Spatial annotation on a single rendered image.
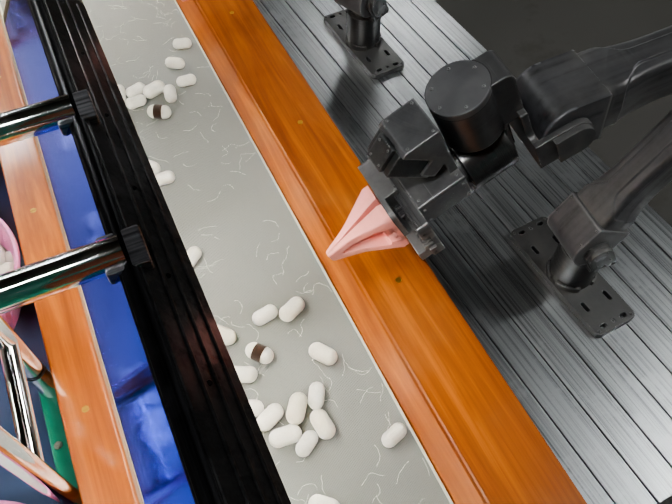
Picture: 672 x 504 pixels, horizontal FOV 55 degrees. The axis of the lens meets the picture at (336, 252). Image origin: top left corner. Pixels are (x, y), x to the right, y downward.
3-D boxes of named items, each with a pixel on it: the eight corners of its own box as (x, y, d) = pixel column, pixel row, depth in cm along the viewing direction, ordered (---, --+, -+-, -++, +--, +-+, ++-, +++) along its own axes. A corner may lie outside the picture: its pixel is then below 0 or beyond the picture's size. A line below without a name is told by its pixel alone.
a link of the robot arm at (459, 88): (451, 144, 52) (588, 62, 50) (409, 76, 57) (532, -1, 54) (483, 208, 61) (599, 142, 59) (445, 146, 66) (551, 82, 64)
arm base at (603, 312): (617, 311, 81) (658, 289, 83) (519, 203, 91) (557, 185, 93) (596, 340, 88) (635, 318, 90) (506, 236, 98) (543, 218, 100)
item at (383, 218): (326, 264, 60) (409, 206, 59) (294, 209, 64) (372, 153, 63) (352, 285, 66) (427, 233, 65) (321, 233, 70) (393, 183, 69)
